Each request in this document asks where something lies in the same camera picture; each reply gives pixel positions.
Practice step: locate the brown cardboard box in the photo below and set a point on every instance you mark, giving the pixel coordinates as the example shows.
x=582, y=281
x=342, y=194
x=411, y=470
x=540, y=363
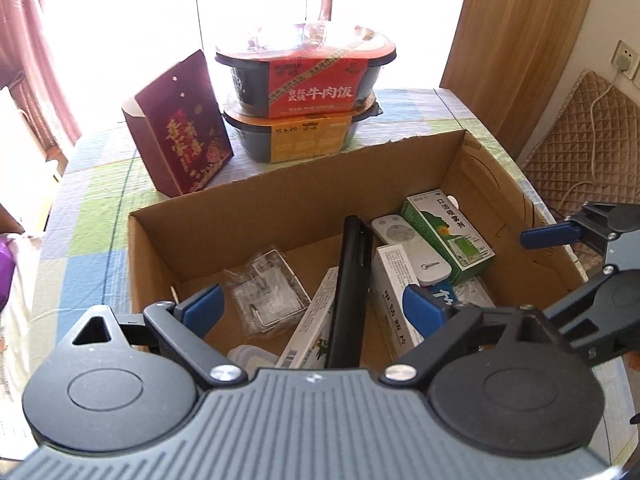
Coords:
x=179, y=246

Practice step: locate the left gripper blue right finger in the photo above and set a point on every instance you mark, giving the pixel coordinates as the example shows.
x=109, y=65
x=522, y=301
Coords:
x=427, y=308

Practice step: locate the long white barcode box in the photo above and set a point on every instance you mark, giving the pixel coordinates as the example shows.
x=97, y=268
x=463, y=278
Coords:
x=308, y=346

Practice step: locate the dark red gift box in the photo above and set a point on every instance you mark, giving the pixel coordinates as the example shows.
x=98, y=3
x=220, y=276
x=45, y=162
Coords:
x=176, y=124

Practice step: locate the brown quilted cushion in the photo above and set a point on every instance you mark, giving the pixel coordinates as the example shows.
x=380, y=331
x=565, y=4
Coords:
x=591, y=152

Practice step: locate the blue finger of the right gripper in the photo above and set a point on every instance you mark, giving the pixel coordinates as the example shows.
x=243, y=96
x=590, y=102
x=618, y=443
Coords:
x=558, y=234

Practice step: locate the white wall socket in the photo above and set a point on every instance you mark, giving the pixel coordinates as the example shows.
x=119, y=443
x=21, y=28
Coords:
x=625, y=59

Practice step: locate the maroon curtain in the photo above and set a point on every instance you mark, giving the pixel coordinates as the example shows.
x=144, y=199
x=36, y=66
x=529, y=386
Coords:
x=28, y=72

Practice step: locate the white red label box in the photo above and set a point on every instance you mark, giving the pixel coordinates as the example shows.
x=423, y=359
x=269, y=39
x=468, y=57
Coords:
x=391, y=273

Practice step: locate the white square night light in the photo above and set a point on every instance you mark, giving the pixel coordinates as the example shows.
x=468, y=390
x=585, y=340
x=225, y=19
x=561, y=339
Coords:
x=251, y=358

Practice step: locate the wooden door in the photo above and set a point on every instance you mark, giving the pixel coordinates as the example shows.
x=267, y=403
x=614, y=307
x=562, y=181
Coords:
x=506, y=59

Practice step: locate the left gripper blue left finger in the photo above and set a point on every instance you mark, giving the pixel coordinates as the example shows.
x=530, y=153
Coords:
x=203, y=310

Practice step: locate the black cylinder tube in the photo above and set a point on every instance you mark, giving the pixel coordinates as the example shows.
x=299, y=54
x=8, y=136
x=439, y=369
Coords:
x=350, y=300

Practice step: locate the red instant meal bowl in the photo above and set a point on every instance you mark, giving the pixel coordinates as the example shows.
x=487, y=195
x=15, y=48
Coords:
x=305, y=69

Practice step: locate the green white medicine box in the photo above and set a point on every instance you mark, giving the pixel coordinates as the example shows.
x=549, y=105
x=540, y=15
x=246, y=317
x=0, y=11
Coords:
x=437, y=219

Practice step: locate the clear plastic hook package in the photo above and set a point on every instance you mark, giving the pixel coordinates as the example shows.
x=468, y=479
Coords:
x=269, y=296

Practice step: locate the white remote control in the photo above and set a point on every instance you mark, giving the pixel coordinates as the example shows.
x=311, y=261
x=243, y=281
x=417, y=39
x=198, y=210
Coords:
x=430, y=268

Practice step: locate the yellow instant meal bowl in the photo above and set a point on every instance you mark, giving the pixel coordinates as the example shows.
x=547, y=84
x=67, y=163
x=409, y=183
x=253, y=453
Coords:
x=301, y=137

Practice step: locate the blue white toothpaste box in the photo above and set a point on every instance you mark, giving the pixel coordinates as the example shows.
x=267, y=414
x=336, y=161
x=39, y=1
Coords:
x=471, y=290

